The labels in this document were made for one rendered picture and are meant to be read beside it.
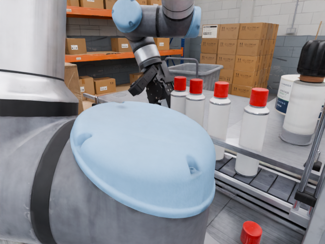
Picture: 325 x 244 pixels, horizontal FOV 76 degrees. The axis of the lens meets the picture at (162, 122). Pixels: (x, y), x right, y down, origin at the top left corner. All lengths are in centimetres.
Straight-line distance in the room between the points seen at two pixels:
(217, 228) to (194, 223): 31
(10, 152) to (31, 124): 2
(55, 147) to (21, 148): 3
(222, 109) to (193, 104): 7
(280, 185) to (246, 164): 8
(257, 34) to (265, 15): 162
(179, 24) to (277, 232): 49
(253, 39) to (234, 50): 35
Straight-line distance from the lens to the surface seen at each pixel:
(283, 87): 102
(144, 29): 58
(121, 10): 57
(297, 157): 69
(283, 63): 522
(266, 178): 56
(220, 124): 53
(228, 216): 51
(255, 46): 384
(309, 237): 38
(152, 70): 63
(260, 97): 47
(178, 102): 57
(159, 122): 17
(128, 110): 19
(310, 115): 73
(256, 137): 49
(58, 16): 24
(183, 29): 56
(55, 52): 23
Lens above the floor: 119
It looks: 22 degrees down
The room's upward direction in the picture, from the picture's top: straight up
